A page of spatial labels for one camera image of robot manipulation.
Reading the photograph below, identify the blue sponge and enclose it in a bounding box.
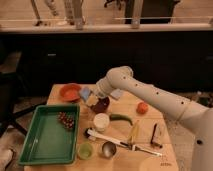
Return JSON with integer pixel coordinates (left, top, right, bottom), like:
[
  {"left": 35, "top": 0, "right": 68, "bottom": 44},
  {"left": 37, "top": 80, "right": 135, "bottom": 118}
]
[{"left": 79, "top": 87, "right": 91, "bottom": 101}]

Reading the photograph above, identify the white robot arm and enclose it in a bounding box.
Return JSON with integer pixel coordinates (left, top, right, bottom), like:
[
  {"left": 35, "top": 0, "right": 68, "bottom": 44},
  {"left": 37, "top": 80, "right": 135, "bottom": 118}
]
[{"left": 92, "top": 66, "right": 213, "bottom": 171}]

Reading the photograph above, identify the dark maroon bowl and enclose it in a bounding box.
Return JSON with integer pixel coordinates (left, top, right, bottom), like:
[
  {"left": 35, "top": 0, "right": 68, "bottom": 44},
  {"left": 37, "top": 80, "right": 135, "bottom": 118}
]
[{"left": 91, "top": 97, "right": 110, "bottom": 113}]

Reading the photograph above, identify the orange red bowl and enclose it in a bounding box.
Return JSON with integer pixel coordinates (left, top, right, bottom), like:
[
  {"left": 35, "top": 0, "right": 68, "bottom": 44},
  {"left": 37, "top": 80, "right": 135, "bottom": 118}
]
[{"left": 59, "top": 83, "right": 81, "bottom": 102}]

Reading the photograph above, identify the grey blue cloth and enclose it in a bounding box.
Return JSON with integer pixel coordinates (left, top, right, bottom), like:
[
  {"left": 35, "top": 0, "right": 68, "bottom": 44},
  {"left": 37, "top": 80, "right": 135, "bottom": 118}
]
[{"left": 110, "top": 89, "right": 123, "bottom": 100}]

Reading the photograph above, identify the white lidded cup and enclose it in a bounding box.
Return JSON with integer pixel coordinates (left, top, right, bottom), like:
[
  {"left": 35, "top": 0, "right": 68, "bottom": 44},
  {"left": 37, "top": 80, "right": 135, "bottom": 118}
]
[{"left": 93, "top": 113, "right": 110, "bottom": 132}]

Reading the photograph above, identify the green chili pepper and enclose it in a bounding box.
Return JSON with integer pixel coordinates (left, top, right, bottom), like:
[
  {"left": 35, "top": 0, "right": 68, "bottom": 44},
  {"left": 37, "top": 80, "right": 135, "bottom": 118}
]
[{"left": 109, "top": 114, "right": 133, "bottom": 125}]

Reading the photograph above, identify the red grape bunch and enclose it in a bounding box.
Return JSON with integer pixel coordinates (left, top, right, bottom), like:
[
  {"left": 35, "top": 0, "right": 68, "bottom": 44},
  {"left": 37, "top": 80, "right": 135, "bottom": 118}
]
[{"left": 58, "top": 112, "right": 75, "bottom": 130}]

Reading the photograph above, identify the orange tomato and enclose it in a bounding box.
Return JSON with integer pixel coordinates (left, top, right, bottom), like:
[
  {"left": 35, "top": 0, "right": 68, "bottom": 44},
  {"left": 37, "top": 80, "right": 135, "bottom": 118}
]
[{"left": 136, "top": 102, "right": 148, "bottom": 114}]

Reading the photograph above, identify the light green cup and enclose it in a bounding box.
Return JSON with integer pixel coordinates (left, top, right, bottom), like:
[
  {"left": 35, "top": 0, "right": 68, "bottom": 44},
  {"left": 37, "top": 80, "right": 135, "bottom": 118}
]
[{"left": 77, "top": 142, "right": 93, "bottom": 160}]

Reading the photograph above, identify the yellow banana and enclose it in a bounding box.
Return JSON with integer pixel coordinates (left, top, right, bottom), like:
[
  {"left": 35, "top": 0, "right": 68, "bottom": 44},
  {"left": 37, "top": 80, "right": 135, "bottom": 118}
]
[{"left": 127, "top": 121, "right": 139, "bottom": 144}]

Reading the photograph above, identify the green plastic tray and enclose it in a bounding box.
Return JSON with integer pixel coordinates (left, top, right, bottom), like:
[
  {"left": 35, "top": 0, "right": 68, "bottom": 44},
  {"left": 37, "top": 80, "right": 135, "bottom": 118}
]
[{"left": 19, "top": 104, "right": 80, "bottom": 166}]

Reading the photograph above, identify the black office chair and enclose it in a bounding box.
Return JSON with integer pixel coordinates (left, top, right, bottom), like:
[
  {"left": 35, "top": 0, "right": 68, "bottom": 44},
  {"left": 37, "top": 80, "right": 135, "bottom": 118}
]
[{"left": 0, "top": 40, "right": 37, "bottom": 138}]

